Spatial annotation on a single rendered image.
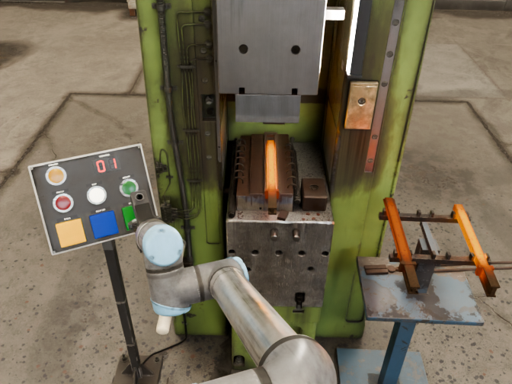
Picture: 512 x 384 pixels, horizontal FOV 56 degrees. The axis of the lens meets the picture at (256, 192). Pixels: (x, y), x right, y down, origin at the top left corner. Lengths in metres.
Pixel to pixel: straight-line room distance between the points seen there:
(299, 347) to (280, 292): 1.22
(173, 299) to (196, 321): 1.24
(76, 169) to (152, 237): 0.52
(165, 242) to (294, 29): 0.69
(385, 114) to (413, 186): 1.92
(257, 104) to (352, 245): 0.83
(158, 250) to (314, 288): 0.93
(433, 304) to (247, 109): 0.95
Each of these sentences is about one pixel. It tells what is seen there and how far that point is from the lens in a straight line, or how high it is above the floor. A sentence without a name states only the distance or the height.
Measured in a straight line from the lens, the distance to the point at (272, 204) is 1.61.
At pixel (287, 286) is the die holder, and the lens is 1.92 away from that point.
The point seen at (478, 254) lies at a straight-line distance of 1.68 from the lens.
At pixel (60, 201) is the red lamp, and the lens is 1.58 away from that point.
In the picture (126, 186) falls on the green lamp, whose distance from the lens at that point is 1.59.
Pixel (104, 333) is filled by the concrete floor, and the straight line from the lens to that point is 2.61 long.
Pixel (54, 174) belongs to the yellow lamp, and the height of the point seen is 1.17.
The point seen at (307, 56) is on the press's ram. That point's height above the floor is 1.49.
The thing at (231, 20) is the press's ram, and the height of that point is 1.58.
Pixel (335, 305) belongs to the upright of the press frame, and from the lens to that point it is 2.33.
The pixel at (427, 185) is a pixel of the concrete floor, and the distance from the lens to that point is 3.67.
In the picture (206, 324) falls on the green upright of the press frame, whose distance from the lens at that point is 2.43.
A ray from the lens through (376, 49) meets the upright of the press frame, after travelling 1.63.
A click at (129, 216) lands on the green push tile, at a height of 1.01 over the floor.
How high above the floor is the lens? 2.00
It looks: 36 degrees down
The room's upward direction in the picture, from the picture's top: 1 degrees clockwise
